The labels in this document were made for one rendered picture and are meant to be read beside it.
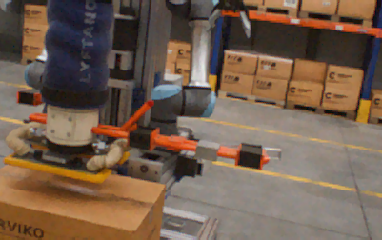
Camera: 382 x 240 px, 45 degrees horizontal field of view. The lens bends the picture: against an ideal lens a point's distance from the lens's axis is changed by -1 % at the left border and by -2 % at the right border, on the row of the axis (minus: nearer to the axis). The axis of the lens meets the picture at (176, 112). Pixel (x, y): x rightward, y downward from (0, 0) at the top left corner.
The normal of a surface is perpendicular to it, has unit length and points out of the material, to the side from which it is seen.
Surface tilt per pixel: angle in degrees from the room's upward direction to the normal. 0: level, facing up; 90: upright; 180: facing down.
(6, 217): 90
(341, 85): 92
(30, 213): 90
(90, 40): 70
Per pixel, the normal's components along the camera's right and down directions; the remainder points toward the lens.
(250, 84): -0.27, 0.20
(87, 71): 0.58, 0.00
